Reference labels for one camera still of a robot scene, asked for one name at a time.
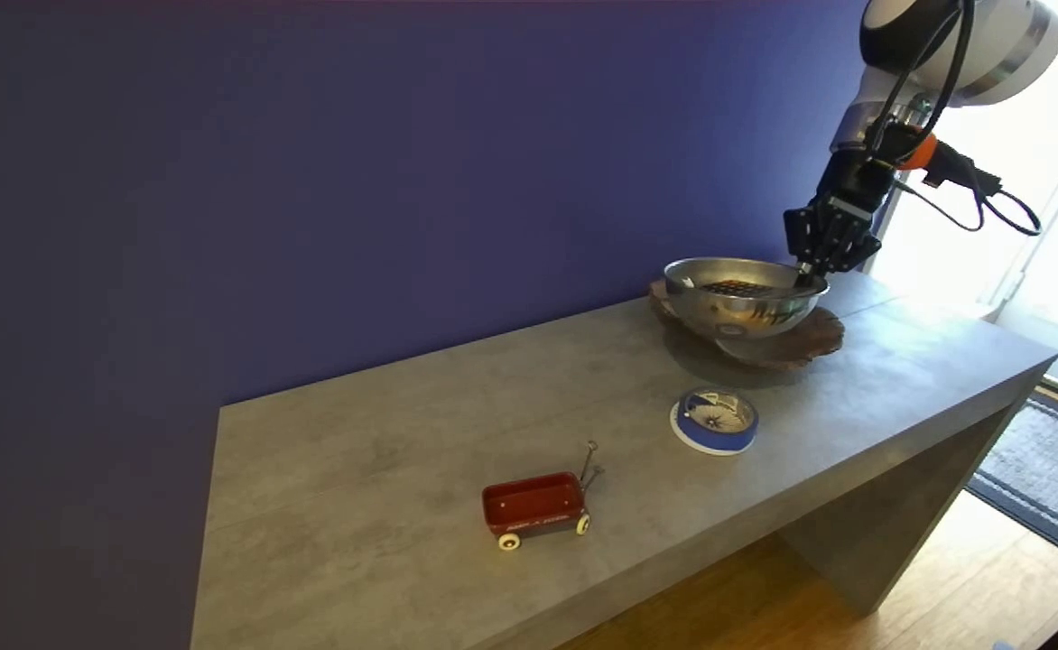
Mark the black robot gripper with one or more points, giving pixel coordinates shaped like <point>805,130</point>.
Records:
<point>839,217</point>

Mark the metallic dishpan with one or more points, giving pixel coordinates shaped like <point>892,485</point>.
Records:
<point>738,317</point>

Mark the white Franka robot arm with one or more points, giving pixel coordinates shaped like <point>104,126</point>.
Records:
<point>983,41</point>

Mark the wooden tray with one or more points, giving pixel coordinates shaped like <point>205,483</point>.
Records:
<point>792,344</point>

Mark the blue and white saucer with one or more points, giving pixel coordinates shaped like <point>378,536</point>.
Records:
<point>714,425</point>

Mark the grey concrete-look cabinet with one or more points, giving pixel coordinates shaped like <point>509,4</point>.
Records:
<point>721,519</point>

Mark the dark grey door mat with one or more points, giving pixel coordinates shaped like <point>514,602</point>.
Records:
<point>1052,463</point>

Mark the red toy wagon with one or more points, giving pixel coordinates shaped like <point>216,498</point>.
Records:
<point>532,504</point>

